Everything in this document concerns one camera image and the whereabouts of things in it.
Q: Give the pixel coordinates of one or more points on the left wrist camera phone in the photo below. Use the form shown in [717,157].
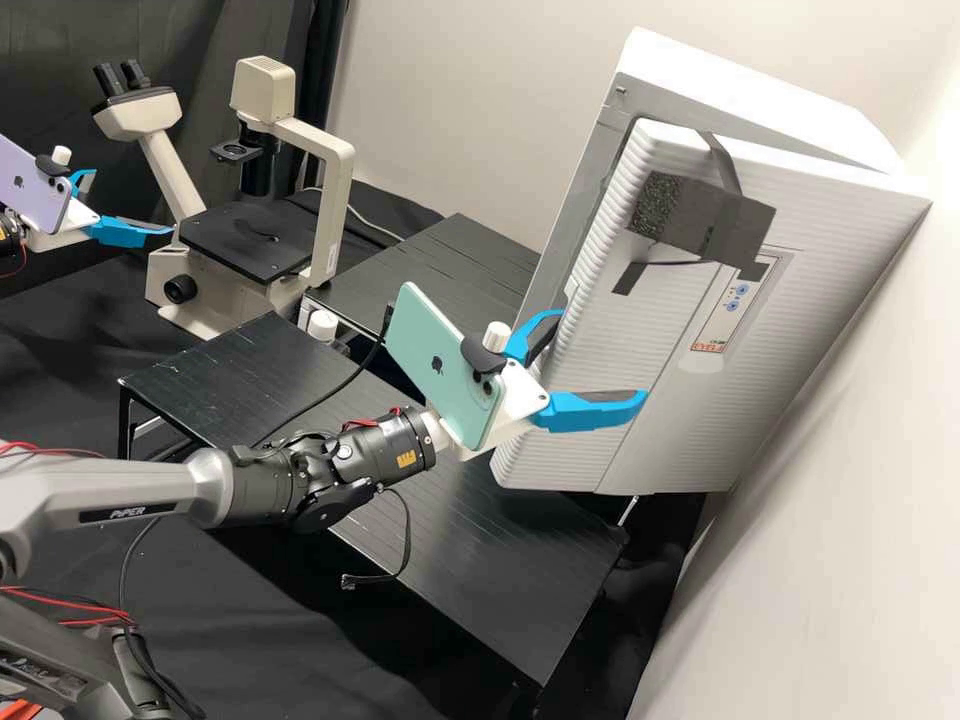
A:
[30,187]

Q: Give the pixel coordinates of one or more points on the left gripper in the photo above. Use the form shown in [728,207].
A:
[79,221]

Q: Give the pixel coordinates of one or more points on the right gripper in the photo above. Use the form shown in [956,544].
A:
[529,397]

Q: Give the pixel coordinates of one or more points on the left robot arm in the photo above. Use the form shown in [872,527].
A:
[11,232]

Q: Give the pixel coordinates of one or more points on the white-capped bottle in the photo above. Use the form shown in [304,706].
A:
[324,322]

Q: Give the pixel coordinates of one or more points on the black platform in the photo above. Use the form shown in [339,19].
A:
[450,262]
[465,540]

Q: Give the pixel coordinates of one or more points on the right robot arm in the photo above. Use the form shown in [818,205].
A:
[225,472]

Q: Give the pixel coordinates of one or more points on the cream microscope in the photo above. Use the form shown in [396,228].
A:
[330,195]

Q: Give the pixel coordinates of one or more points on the incubator door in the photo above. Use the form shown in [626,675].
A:
[675,390]

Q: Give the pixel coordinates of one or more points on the wrist camera phone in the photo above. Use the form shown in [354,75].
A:
[427,337]
[30,187]

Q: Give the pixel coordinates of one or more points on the right wrist camera phone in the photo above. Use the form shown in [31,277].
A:
[427,337]

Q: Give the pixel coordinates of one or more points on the white incubator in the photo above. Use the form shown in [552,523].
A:
[750,97]

